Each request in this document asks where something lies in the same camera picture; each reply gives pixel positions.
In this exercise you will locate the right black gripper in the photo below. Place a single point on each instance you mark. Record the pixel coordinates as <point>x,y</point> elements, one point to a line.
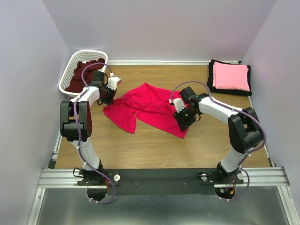
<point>183,123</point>

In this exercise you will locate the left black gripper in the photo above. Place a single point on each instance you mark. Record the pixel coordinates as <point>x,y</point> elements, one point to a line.
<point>110,101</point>

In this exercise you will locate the crimson red t shirt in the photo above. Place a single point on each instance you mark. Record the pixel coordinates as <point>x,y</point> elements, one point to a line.
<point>148,104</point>

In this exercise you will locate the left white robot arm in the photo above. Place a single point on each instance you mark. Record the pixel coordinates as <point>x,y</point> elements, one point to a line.
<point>76,124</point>

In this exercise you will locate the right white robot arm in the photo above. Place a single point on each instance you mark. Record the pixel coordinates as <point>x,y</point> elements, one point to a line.
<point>245,131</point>

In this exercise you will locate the dark maroon t shirt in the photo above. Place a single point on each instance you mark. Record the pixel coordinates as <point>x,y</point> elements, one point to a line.
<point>76,84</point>

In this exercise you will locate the white plastic laundry basket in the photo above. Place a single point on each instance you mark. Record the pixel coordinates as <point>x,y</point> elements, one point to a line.
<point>79,56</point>

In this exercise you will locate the folded black t shirt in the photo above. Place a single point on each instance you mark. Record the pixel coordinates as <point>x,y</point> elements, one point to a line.
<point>231,92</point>

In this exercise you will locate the folded pink t shirt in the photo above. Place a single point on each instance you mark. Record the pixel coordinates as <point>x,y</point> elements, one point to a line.
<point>230,77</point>

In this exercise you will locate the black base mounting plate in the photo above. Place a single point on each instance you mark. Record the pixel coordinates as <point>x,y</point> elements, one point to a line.
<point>178,181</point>

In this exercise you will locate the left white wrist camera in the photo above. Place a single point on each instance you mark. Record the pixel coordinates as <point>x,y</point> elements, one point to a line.
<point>113,82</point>

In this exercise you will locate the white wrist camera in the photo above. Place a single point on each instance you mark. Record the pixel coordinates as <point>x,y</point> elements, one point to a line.
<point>113,82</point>
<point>178,104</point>

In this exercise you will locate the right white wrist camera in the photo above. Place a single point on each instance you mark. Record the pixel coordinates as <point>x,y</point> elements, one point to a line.
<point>178,104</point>

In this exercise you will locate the aluminium frame rail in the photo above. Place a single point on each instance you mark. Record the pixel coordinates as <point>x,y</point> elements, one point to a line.
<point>268,176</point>

